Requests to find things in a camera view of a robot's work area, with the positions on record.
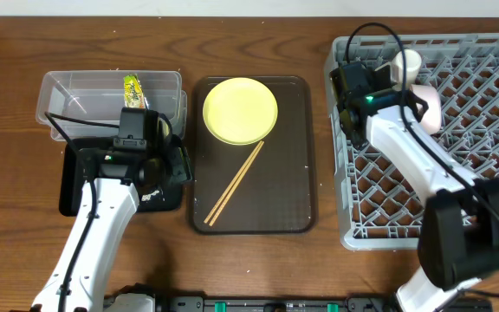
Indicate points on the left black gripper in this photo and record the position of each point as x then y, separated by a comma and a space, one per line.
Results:
180, 161

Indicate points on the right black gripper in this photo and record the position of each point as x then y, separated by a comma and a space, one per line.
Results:
417, 107

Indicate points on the white plastic cup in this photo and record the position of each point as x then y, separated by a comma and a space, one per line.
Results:
401, 71

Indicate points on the white bowl with rice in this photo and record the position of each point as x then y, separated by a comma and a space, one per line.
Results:
428, 103

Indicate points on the yellow round plate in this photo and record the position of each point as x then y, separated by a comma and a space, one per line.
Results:
240, 111

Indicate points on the green yellow snack wrapper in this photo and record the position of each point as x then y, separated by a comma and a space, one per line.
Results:
133, 92

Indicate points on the wooden chopstick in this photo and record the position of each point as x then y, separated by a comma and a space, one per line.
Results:
230, 186
236, 186

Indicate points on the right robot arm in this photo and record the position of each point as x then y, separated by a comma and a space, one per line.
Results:
458, 245

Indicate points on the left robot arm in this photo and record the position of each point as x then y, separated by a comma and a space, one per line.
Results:
80, 277

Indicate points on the grey plastic dishwasher rack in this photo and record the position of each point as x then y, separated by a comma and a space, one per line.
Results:
376, 207

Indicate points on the black plastic bin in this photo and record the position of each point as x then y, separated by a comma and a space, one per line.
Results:
73, 181

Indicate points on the spilled white rice pile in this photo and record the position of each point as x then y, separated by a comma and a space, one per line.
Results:
155, 193

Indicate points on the dark brown serving tray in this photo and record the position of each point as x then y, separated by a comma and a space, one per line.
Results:
277, 194

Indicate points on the clear plastic bin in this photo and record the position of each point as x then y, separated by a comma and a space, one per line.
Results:
98, 96

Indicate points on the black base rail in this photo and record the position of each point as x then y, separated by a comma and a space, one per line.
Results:
275, 305

